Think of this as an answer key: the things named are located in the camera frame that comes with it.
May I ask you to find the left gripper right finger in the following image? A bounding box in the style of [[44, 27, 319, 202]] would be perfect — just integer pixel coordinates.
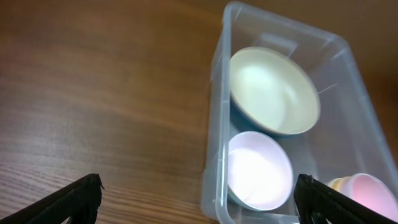
[[294, 174, 396, 224]]

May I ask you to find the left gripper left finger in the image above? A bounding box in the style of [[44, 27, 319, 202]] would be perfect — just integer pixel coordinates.
[[1, 174, 103, 224]]

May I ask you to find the pink cup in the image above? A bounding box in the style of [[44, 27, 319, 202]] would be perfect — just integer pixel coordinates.
[[340, 173, 397, 222]]

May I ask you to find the pink small bowl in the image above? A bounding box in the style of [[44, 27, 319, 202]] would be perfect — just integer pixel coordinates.
[[228, 131, 294, 212]]

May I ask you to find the mint green small bowl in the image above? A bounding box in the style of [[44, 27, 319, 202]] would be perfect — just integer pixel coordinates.
[[228, 188, 249, 209]]

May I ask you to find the clear plastic storage container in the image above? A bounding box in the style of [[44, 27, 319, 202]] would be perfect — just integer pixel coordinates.
[[201, 1, 397, 223]]

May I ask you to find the dark blue bowl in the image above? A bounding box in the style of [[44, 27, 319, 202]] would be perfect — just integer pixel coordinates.
[[229, 98, 298, 139]]

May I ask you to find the cream white bowl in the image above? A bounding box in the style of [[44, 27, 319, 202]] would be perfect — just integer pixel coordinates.
[[229, 47, 321, 136]]

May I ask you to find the yellow cup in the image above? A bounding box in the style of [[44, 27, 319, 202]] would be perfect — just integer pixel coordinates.
[[327, 176, 353, 197]]

